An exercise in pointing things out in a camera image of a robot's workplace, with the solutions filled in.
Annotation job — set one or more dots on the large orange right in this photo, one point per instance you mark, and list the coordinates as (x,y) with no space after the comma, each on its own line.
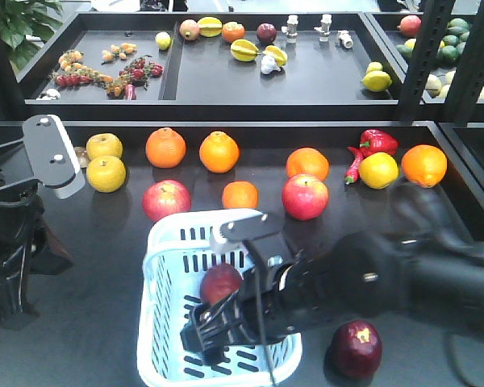
(424,165)

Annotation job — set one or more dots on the black shelf post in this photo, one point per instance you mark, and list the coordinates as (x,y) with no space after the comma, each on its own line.
(435,18)

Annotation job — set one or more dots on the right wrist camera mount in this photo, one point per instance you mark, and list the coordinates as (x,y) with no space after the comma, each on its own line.
(261,232)

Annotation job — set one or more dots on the yellow pear upper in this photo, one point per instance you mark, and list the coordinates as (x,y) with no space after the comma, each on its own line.
(104,144)

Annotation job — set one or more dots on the black upper fruit tray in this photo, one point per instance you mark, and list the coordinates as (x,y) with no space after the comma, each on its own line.
(202,81)

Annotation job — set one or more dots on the yellow pear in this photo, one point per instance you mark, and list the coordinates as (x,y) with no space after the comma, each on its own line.
(104,144)
(106,174)

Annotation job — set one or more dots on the pink red apple left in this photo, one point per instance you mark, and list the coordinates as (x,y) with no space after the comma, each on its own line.
(165,198)

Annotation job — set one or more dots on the dark red plum apple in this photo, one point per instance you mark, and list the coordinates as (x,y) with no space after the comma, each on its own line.
(266,33)

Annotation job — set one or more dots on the yellow lemon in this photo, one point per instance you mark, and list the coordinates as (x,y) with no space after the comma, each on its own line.
(377,81)

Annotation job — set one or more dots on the red chili pepper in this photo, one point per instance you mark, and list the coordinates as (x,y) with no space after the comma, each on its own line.
(352,174)

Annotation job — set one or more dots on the round orange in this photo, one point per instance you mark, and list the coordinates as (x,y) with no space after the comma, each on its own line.
(308,161)

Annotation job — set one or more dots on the red yellow apple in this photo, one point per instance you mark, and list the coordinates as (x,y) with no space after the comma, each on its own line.
(220,281)

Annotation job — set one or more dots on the orange with knob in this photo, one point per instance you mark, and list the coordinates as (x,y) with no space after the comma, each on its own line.
(219,152)
(165,148)

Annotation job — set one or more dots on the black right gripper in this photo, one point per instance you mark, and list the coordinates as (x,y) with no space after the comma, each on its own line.
(286,293)

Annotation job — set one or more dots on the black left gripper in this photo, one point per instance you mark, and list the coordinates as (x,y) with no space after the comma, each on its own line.
(20,205)

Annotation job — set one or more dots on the pink red apple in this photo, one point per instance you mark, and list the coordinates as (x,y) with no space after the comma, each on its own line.
(165,198)
(305,197)

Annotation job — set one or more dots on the green potted plant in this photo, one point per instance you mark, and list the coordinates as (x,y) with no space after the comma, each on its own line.
(21,19)

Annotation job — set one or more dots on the red bell pepper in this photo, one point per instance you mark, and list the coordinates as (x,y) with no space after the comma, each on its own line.
(374,141)

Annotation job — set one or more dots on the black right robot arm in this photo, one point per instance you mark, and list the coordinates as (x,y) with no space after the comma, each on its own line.
(431,273)

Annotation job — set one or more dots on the yellow starfruit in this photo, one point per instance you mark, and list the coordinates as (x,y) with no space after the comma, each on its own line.
(244,50)

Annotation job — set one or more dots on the small orange tangerine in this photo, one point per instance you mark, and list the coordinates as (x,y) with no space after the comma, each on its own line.
(240,194)

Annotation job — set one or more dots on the orange with knob left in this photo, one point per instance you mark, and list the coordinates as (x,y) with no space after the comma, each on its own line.
(165,148)

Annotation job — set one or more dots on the white garlic bulb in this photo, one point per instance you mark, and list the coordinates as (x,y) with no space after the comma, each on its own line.
(269,65)

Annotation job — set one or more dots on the yellow round fruit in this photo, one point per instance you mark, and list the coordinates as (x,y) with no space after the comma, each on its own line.
(378,170)

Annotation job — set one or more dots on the white plastic basket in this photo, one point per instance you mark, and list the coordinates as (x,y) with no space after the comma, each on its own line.
(177,258)

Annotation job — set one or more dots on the orange with knob middle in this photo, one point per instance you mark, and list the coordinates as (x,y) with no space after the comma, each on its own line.
(219,152)

